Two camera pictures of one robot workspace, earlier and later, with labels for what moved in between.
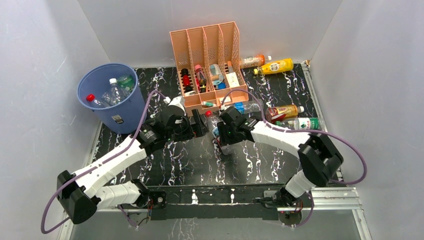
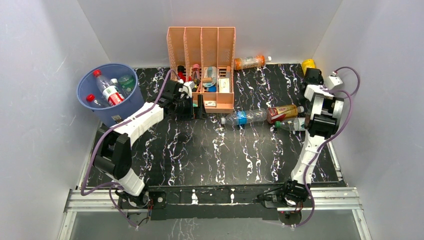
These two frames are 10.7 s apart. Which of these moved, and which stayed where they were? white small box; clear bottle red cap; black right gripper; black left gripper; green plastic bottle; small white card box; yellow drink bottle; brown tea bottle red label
Moved: black left gripper; black right gripper; small white card box; yellow drink bottle; clear bottle red cap; white small box
Stayed: green plastic bottle; brown tea bottle red label
